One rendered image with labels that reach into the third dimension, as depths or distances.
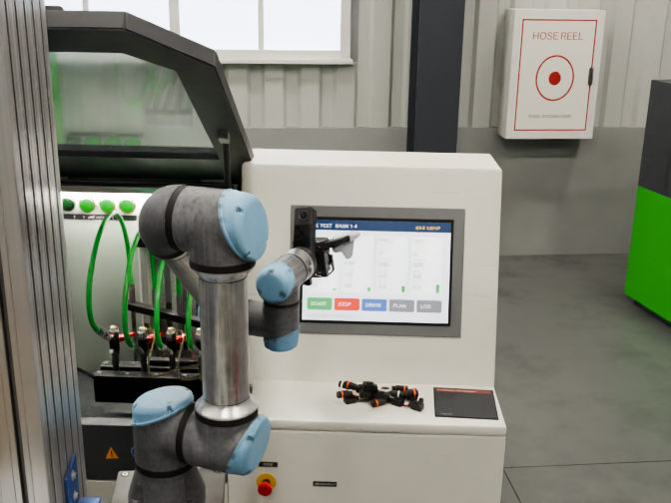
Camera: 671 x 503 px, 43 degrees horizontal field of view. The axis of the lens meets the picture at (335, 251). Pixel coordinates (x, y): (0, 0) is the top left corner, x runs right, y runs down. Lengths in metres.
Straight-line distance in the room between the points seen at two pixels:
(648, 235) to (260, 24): 2.95
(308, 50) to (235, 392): 4.72
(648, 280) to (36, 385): 4.81
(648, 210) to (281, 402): 3.82
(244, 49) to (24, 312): 5.02
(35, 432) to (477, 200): 1.39
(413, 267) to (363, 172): 0.29
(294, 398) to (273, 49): 4.18
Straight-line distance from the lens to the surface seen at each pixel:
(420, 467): 2.21
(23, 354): 1.24
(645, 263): 5.71
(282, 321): 1.75
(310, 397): 2.25
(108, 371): 2.45
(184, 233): 1.44
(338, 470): 2.21
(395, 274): 2.28
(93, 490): 2.35
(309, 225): 1.86
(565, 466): 3.96
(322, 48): 6.16
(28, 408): 1.27
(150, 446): 1.65
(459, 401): 2.26
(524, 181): 6.57
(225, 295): 1.46
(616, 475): 3.97
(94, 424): 2.25
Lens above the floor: 2.03
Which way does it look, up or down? 18 degrees down
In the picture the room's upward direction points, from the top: 1 degrees clockwise
